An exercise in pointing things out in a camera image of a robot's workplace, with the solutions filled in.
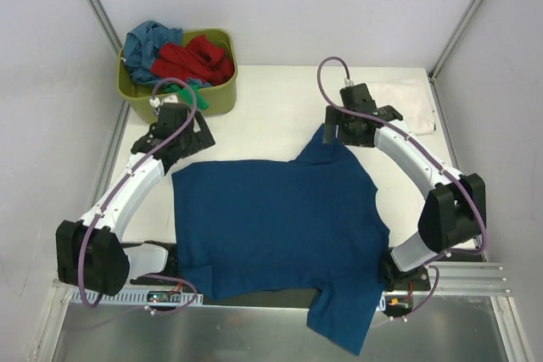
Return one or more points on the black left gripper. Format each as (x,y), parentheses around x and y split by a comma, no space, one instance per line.
(197,134)

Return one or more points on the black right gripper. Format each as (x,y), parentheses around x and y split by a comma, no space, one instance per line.
(339,125)

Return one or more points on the dark blue printed t-shirt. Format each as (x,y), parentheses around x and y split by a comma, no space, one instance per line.
(261,225)

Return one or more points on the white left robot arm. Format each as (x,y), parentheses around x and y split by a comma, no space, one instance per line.
(90,252)

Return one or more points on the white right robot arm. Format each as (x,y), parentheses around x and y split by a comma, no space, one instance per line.
(455,205)

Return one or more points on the green t-shirt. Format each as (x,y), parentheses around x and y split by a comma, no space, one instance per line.
(187,96)

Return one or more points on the olive green plastic bin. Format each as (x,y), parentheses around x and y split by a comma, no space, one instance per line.
(221,98)

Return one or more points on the red t-shirt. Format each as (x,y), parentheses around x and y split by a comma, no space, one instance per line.
(199,60)

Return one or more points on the light blue t-shirt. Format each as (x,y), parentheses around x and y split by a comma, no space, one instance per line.
(142,47)

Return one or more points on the white folded t-shirt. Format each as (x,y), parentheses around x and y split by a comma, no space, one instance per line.
(410,98)

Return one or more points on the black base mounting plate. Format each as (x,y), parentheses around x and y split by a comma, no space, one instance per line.
(398,284)

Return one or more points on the right aluminium frame post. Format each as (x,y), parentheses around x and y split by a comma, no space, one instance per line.
(454,39)

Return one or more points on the aluminium frame post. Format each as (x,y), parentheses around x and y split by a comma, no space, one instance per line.
(454,39)
(93,1)

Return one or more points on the left aluminium frame post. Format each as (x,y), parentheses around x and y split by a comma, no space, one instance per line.
(93,1)

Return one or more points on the white slotted cable duct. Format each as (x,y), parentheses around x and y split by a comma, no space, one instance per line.
(156,298)

